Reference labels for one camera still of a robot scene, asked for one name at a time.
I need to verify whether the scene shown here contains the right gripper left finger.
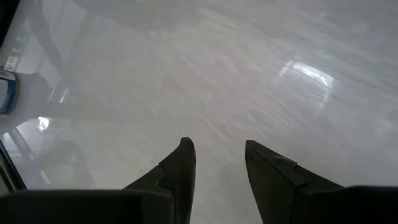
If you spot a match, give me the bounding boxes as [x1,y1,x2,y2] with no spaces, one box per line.
[0,136,197,224]

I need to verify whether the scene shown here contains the Wild Planet salmon can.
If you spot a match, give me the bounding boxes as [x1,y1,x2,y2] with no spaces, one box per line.
[0,70,20,116]

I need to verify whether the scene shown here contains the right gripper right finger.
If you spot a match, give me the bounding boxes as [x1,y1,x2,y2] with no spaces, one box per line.
[244,139,398,224]

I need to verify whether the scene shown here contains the black metal table frame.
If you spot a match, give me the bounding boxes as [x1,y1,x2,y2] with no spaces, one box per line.
[0,139,27,195]

